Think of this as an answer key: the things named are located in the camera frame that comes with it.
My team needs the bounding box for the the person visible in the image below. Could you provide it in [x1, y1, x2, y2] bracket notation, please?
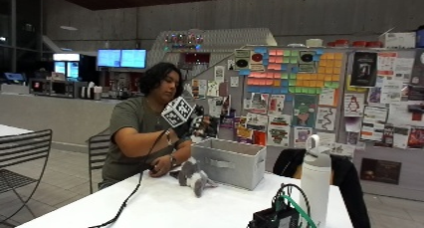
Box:
[97, 62, 197, 190]

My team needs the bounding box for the group of paper posters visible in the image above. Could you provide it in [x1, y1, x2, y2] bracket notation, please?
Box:
[190, 50, 424, 151]

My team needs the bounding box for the grey fabric storage box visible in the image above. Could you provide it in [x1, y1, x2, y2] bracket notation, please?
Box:
[192, 137, 267, 191]

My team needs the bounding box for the white cube with black markers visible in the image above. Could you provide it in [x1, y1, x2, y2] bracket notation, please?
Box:
[161, 96, 196, 128]

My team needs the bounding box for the white insulated bottle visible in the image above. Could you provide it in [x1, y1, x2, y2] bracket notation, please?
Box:
[298, 133, 333, 228]

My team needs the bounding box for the black jacket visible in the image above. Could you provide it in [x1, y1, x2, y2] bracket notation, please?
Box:
[271, 147, 372, 228]

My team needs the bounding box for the grey notice board partition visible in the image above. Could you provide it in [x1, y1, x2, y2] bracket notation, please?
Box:
[185, 44, 424, 202]

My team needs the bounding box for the white cardboard box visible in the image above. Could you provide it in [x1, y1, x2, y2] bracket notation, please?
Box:
[380, 28, 419, 50]

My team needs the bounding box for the dark framed sign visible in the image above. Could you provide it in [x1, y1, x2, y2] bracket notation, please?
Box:
[359, 157, 403, 186]

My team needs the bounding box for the black glove cable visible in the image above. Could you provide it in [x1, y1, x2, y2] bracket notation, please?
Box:
[88, 127, 173, 228]

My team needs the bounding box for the row of red bowls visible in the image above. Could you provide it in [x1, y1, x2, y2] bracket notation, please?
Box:
[326, 38, 384, 49]

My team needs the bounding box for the black electronic device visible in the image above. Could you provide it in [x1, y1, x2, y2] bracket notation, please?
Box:
[246, 206, 302, 228]

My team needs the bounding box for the lit drinks fridge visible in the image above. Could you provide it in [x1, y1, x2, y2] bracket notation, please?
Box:
[52, 52, 83, 82]

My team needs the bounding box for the string of coloured lights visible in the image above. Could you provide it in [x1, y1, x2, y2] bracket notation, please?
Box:
[164, 31, 208, 52]

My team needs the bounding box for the blue screen monitor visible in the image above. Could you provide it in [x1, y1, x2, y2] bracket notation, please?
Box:
[97, 48, 124, 69]
[120, 48, 149, 70]

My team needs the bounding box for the grey service counter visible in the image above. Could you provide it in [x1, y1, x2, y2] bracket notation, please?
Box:
[0, 83, 125, 153]

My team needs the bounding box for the grey and white soft toy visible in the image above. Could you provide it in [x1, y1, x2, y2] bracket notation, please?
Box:
[170, 156, 218, 199]

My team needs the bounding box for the black and white soft toy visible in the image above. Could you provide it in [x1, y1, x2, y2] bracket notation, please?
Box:
[190, 114, 220, 143]

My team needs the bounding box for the black portrait poster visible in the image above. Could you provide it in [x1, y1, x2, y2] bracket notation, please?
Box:
[350, 51, 379, 89]

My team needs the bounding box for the green cable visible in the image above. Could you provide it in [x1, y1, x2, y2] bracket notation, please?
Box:
[279, 194, 318, 228]

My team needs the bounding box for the white round container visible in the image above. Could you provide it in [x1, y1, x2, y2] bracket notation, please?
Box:
[305, 38, 325, 48]

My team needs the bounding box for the block of coloured sticky notes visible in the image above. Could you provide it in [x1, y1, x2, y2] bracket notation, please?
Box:
[237, 47, 345, 96]

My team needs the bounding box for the black slatted metal chair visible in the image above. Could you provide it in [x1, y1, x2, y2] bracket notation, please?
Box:
[87, 127, 115, 194]
[0, 128, 55, 224]

